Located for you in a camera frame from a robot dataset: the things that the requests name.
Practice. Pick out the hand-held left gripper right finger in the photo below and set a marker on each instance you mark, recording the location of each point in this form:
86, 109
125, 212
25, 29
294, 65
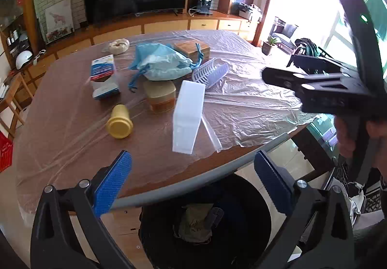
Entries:
272, 179

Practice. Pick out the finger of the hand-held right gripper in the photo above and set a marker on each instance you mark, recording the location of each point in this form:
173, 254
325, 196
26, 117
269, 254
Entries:
317, 62
281, 76

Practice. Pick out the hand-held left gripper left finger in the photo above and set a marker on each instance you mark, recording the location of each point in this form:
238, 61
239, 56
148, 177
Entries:
113, 184

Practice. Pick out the black round bin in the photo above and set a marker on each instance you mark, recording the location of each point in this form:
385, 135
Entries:
242, 211

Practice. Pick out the amber container with pale lid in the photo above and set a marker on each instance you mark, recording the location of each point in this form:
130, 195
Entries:
159, 96

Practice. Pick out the cream cloth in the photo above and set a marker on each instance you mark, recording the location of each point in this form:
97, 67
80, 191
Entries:
119, 45

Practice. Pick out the person's right hand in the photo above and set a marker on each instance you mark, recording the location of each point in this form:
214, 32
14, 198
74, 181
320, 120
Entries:
378, 142

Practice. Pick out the potted green plant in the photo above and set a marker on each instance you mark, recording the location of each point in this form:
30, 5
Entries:
270, 45

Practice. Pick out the dark armchair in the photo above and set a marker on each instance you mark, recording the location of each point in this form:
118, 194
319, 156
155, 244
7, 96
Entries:
285, 33

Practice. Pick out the yellow plastic cup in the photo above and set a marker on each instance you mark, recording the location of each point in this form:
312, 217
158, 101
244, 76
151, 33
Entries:
119, 123

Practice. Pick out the lavender plastic basket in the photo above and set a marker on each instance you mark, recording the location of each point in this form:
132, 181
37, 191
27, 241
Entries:
211, 70

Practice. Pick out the grey printer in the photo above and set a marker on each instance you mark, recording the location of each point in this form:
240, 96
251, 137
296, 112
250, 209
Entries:
246, 10

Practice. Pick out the clear plastic lid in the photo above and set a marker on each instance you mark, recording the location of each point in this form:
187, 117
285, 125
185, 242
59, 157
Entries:
211, 132

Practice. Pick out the white crumpled cloth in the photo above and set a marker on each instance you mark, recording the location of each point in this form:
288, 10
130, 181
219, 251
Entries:
353, 199

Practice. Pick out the olive green cloth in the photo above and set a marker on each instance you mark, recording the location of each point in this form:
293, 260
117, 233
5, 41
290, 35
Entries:
195, 222

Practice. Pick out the wooden box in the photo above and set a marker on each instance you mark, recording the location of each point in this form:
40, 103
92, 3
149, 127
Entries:
189, 48

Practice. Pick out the white translucent plastic box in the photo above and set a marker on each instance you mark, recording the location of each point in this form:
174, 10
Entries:
187, 114

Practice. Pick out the black coffee machine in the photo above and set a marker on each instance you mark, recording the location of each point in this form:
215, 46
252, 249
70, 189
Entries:
204, 2

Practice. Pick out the blue and white carton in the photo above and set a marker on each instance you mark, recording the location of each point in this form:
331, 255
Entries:
104, 73

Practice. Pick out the red plastic crate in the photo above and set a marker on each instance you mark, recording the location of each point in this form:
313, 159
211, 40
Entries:
5, 151

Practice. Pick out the person's dark grey clothing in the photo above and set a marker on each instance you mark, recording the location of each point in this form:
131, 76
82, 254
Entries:
372, 244

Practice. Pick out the wooden side table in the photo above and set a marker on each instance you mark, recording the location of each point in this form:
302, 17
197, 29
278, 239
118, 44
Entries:
12, 96

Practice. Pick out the stack of magazines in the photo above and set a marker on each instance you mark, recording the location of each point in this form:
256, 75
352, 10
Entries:
3, 89

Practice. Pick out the wooden sideboard cabinet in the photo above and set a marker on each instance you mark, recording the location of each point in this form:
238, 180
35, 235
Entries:
121, 34

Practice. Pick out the white helmet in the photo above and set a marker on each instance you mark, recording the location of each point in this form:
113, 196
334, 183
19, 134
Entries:
24, 58

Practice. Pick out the framed animal picture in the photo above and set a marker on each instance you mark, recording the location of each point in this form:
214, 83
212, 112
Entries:
59, 19

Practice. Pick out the wooden wall shelf unit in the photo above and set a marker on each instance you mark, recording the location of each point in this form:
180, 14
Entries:
15, 14

